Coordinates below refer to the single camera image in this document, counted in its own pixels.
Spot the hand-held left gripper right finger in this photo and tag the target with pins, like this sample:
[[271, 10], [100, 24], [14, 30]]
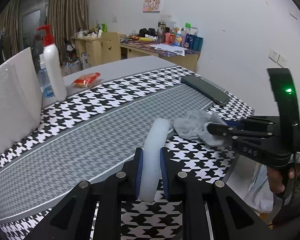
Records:
[[163, 172]]

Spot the plain wooden desk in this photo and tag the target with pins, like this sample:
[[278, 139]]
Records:
[[92, 50]]

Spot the grey cloth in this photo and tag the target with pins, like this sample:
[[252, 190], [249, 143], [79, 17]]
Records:
[[192, 127]]

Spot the printed papers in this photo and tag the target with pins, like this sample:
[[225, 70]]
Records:
[[167, 49]]

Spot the white wall plate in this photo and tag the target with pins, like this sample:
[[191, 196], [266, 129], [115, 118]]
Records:
[[294, 12]]

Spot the glass balcony door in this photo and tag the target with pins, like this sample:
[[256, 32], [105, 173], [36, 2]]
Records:
[[32, 22]]

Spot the green spray bottle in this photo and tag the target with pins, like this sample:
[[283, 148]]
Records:
[[104, 28]]

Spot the black smartphone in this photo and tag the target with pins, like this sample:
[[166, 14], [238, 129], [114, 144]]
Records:
[[205, 90]]

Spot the cartoon wall poster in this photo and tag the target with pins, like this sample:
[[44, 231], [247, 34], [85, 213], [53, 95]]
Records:
[[153, 1]]

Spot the red snack packet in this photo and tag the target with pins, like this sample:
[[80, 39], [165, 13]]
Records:
[[86, 80]]

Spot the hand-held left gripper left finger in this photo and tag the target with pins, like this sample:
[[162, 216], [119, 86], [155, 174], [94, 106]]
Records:
[[139, 172]]

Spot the yellow packet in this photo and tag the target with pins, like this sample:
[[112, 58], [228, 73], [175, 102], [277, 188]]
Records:
[[145, 39]]

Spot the brown curtain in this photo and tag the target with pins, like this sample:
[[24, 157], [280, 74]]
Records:
[[67, 12], [11, 22]]

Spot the wooden smiley chair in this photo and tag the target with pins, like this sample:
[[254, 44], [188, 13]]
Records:
[[111, 47]]

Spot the white pump lotion bottle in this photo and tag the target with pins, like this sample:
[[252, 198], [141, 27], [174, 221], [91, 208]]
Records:
[[53, 75]]

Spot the white foam box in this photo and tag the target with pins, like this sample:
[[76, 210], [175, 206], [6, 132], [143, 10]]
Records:
[[15, 100]]

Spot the pale cloth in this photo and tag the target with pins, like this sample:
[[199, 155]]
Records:
[[258, 192]]

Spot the wooden desk with patterned top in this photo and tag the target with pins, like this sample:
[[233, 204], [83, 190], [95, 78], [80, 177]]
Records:
[[190, 61]]

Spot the clear blue spray bottle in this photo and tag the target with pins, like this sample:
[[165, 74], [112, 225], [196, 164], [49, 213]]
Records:
[[46, 88]]

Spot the dark thermos bottle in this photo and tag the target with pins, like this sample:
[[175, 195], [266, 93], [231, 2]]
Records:
[[161, 31]]

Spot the person's right hand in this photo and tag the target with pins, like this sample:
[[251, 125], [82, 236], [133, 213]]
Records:
[[273, 180]]

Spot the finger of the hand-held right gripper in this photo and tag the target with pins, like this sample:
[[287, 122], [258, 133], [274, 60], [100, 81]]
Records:
[[230, 131], [255, 121]]

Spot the white wall socket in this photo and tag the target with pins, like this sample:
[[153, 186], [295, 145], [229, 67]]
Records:
[[274, 53], [282, 60]]

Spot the black pouches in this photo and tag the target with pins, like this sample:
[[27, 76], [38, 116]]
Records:
[[148, 32]]

